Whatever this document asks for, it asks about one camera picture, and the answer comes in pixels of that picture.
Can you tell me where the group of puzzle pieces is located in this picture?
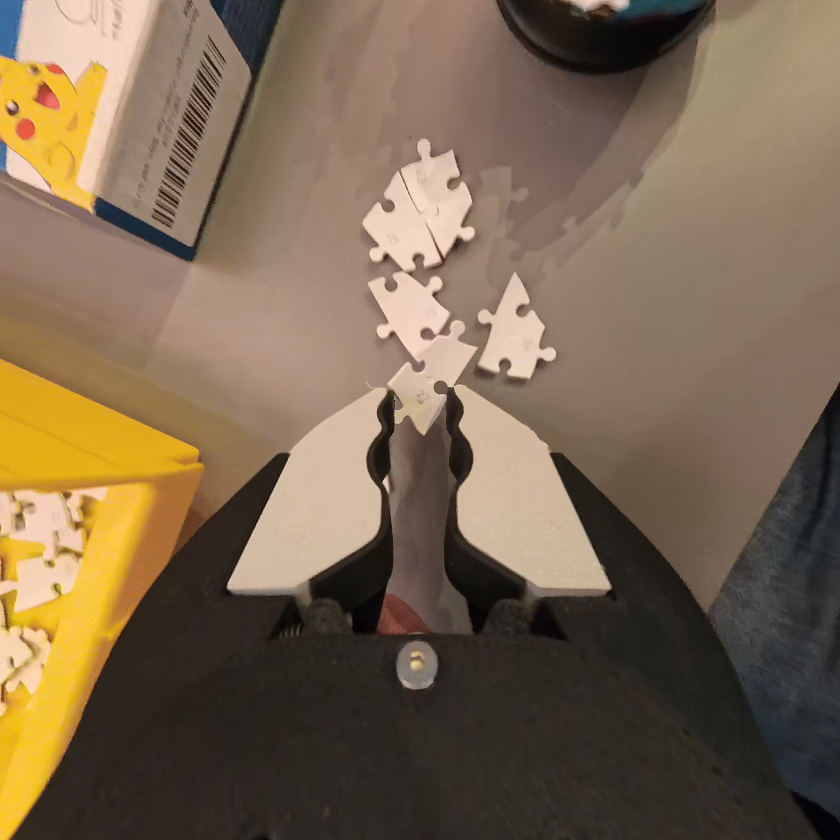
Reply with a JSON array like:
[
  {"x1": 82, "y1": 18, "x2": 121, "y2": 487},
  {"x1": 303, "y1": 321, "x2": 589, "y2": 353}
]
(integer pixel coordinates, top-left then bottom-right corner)
[{"x1": 361, "y1": 138, "x2": 557, "y2": 380}]

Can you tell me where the yellow cardboard box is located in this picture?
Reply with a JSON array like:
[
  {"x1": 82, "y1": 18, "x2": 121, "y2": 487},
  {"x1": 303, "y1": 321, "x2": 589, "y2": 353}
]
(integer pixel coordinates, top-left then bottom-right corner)
[{"x1": 0, "y1": 357, "x2": 204, "y2": 840}]

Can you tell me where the blue printed puzzle carton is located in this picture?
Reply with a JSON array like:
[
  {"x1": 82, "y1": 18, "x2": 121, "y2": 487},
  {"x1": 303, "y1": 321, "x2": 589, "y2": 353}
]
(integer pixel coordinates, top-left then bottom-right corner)
[{"x1": 0, "y1": 0, "x2": 284, "y2": 262}]

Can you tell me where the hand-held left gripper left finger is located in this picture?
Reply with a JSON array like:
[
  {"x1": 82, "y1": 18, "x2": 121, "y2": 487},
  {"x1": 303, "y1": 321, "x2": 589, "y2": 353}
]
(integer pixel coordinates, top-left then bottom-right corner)
[{"x1": 226, "y1": 388, "x2": 396, "y2": 636}]

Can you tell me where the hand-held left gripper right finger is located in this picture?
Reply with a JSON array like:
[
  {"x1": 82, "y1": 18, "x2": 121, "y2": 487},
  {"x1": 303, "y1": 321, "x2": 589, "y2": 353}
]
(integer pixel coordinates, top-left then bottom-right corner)
[{"x1": 445, "y1": 385, "x2": 614, "y2": 636}]

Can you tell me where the single white puzzle piece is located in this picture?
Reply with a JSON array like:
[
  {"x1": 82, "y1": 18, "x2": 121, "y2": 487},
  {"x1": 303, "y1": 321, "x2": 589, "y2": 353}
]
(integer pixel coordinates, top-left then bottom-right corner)
[
  {"x1": 386, "y1": 360, "x2": 450, "y2": 437},
  {"x1": 417, "y1": 320, "x2": 479, "y2": 389}
]

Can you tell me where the black round container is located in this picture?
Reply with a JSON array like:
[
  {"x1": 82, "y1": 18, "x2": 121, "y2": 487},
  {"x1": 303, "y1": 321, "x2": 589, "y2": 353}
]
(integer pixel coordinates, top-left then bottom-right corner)
[{"x1": 496, "y1": 0, "x2": 718, "y2": 74}]

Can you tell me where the pile of white puzzle pieces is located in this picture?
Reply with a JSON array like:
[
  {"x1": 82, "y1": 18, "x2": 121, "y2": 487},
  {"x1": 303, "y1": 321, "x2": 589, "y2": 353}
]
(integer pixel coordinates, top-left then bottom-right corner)
[{"x1": 0, "y1": 487, "x2": 109, "y2": 718}]

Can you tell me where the dark blue cloth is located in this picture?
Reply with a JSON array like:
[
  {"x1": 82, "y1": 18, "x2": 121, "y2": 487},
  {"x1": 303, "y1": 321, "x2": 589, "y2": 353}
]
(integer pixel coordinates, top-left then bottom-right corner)
[{"x1": 707, "y1": 387, "x2": 840, "y2": 821}]

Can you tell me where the partly built puzzle ball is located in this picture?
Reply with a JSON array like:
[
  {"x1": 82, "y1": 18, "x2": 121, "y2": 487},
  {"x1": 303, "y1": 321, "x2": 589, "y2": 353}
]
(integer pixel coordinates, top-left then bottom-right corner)
[{"x1": 564, "y1": 0, "x2": 713, "y2": 24}]

